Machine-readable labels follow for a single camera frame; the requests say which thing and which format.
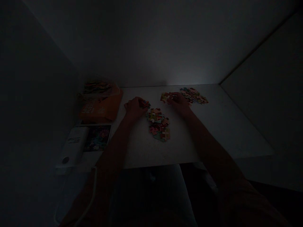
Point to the person's right hand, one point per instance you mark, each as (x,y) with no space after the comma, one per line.
(179,102)

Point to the person's right fingers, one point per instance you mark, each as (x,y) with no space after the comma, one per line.
(171,98)

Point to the person's left fingers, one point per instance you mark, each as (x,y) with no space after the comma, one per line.
(143,105)

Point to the small colourful puzzle piece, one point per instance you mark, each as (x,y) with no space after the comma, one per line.
(144,103)

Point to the assembled pink puzzle section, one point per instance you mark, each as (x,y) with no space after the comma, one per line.
(194,95)

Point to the person's left hand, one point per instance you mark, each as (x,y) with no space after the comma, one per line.
(133,107)

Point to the pile of loose puzzle pieces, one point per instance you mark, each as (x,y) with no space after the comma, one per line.
(158,124)

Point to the joined puzzle pieces section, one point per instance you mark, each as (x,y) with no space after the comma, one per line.
(165,97)

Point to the orange puzzle box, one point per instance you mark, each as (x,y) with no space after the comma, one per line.
(100,106)

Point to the dark puzzle picture card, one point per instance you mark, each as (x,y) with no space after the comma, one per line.
(98,138)

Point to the white power bank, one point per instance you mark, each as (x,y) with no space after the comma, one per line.
(72,147)

